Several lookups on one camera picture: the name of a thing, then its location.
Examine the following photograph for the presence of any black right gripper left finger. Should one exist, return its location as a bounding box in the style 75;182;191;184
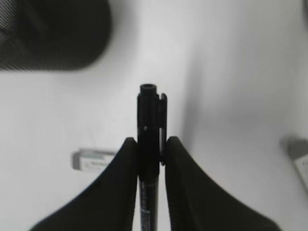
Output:
32;138;137;231

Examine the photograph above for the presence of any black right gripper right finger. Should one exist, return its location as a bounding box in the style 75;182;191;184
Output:
164;136;280;231

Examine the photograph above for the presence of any black marker pen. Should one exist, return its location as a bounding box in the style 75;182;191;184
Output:
137;84;167;231

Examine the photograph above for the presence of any grey eraser in middle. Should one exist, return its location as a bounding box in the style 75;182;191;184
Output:
70;149;116;172

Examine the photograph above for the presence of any grey eraser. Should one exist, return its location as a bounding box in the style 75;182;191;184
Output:
280;135;308;193
70;149;116;172

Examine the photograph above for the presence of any grey eraser at right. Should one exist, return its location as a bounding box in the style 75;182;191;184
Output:
280;135;308;193

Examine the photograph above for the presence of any black mesh pen holder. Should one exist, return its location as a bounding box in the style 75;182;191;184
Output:
0;0;112;71

